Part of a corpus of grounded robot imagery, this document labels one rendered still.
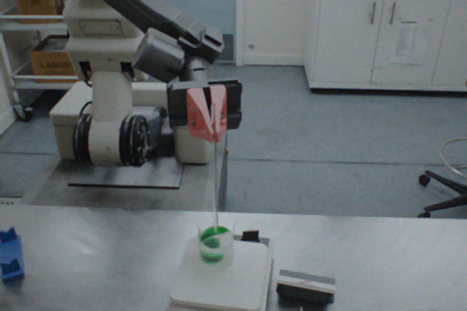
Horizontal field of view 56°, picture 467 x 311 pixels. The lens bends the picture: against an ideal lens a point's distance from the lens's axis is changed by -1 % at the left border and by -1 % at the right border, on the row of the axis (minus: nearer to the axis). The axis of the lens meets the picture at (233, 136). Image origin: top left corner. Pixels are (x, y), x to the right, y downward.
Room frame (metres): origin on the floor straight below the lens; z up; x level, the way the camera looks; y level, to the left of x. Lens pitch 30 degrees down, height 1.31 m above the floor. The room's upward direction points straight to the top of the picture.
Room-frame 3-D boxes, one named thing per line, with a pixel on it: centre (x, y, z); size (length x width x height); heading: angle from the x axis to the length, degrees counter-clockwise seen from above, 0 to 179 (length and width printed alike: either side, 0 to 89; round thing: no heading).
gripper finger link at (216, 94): (0.50, 0.04, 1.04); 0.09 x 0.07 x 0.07; 11
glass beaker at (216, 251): (0.46, 0.02, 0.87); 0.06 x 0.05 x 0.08; 110
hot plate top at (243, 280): (0.43, 0.02, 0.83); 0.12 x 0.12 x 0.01; 81
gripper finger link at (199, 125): (0.51, 0.02, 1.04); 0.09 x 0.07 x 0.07; 11
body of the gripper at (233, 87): (0.57, 0.04, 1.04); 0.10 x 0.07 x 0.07; 101
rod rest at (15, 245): (0.54, 0.38, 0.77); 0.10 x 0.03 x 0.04; 26
